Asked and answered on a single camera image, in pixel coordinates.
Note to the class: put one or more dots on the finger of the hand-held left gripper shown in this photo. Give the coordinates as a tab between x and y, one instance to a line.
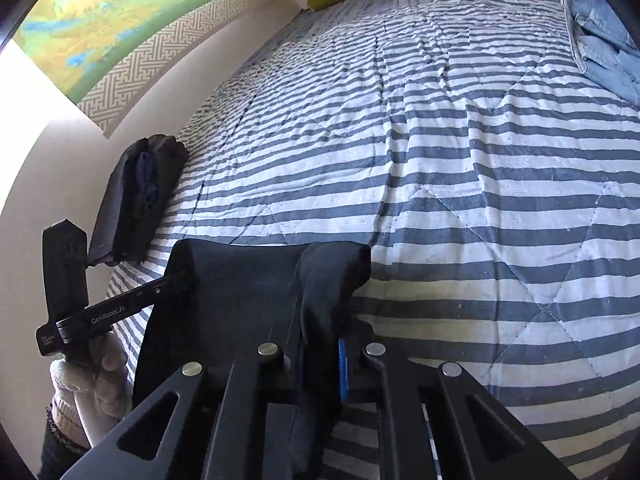
172	282

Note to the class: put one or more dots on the blue denim shirt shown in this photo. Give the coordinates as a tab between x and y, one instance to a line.
605	45

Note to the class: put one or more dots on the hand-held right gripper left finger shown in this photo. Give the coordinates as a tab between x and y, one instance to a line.
240	390

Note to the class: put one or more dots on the folded black clothes pile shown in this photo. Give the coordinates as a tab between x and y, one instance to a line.
135	200

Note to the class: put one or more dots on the black garment with yellow pattern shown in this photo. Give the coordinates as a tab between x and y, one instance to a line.
235	300

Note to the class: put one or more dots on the landscape painting wall poster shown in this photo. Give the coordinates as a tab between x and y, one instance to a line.
135	25

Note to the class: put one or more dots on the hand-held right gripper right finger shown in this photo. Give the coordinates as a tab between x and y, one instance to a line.
343	372

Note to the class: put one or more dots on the blue white striped bedsheet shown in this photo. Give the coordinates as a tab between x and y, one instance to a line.
425	170

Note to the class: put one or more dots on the person's left hand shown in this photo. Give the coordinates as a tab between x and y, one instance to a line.
107	385

